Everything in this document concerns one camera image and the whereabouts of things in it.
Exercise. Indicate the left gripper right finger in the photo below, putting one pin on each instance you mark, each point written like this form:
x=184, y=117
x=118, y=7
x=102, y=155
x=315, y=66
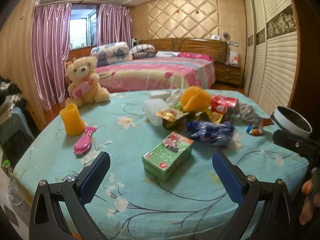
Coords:
x=275, y=219

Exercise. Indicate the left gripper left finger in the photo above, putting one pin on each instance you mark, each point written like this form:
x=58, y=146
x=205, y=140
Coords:
x=47, y=220

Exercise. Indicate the silver wrapper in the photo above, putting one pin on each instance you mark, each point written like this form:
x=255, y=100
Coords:
x=246, y=113

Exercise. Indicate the blue plastic snack bag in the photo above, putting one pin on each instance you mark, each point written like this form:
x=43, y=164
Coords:
x=218, y=135

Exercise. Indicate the red snack wrapper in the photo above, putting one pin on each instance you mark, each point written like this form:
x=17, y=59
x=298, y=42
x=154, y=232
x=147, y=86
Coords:
x=220, y=103

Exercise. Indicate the green milk carton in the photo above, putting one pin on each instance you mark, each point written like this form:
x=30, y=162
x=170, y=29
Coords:
x=163, y=160

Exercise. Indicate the orange spiky ball toy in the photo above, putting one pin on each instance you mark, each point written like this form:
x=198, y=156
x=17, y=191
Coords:
x=195, y=99

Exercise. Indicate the yellow green snack bag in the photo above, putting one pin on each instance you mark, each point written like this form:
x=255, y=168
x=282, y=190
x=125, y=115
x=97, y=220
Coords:
x=175, y=119

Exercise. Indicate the white round trash bin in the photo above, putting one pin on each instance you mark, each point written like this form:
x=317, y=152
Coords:
x=291, y=121

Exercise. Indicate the person's right hand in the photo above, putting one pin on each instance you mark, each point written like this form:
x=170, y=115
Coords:
x=309, y=204

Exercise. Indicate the pink hair brush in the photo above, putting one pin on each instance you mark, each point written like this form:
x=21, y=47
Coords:
x=85, y=141

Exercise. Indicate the orange spiky cup toy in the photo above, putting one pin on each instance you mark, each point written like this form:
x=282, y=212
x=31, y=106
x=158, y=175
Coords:
x=73, y=123

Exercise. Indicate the wooden nightstand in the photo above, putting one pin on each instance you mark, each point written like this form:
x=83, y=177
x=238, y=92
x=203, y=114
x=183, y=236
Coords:
x=228, y=74

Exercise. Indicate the white bag on nightstand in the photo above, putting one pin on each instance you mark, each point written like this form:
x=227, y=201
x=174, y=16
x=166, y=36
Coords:
x=233, y=58

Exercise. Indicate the white louvered wardrobe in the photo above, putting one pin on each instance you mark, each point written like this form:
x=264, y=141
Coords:
x=271, y=54

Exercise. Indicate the beige teddy bear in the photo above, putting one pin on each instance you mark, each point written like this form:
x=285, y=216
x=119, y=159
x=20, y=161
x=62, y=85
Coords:
x=85, y=87

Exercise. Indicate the wooden headboard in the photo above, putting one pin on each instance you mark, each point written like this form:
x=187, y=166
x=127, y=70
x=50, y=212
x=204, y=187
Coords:
x=216, y=49

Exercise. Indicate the pink pillow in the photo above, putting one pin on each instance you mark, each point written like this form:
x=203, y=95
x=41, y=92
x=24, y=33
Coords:
x=195, y=56

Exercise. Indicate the pink floral bed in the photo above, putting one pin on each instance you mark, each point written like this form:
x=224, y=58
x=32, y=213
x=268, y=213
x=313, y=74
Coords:
x=157, y=73

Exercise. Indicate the blue heart folded quilt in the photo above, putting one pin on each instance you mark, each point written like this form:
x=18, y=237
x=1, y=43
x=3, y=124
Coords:
x=111, y=53

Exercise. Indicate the white pillow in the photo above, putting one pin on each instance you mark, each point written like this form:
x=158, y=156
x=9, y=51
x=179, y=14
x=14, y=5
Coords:
x=167, y=54

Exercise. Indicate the striped folded quilt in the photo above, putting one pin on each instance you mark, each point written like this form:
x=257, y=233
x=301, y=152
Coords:
x=142, y=51

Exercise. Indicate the left pink curtain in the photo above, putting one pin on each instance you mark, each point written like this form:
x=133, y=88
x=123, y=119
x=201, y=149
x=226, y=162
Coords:
x=50, y=49

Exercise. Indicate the pink curtain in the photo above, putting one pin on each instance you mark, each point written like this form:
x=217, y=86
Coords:
x=114, y=24
x=50, y=49

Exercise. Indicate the right pink curtain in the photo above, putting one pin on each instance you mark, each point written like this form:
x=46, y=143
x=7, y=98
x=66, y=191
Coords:
x=114, y=24

